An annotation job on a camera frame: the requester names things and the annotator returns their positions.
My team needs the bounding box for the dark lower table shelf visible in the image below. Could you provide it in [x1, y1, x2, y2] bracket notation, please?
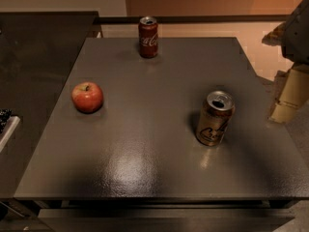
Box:
[39, 208, 294, 232]

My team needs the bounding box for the red apple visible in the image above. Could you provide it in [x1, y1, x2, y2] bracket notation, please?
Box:
[71, 81, 104, 113]

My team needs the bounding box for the red coke can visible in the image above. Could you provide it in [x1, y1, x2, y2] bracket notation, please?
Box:
[138, 16, 158, 58]

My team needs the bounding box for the orange soda can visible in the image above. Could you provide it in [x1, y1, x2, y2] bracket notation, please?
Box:
[196, 91, 235, 146]

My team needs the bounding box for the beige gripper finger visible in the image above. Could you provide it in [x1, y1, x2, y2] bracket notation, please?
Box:
[262, 22, 285, 46]
[268, 65, 309, 123]

